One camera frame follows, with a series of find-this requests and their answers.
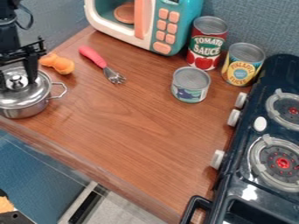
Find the orange toy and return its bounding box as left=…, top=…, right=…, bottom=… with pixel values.
left=38, top=52, right=76, bottom=75

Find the yellow pineapple can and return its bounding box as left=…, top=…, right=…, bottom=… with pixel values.
left=219, top=42, right=268, bottom=88

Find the toy microwave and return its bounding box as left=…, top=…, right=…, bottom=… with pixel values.
left=82, top=0, right=205, bottom=57

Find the silver pot lid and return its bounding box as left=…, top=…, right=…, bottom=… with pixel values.
left=0, top=69, right=53, bottom=107

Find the toy stove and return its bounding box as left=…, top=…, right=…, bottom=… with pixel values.
left=178, top=53, right=299, bottom=224

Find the pink handled fork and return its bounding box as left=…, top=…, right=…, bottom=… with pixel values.
left=77, top=45, right=128, bottom=85

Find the blue green can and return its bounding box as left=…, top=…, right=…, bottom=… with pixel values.
left=169, top=66, right=213, bottom=104

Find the silver pot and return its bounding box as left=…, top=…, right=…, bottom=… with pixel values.
left=0, top=68, right=69, bottom=120

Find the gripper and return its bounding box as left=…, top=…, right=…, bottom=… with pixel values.
left=0, top=36, right=48, bottom=89

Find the red tomato sauce can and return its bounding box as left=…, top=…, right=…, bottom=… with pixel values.
left=184, top=15, right=231, bottom=72

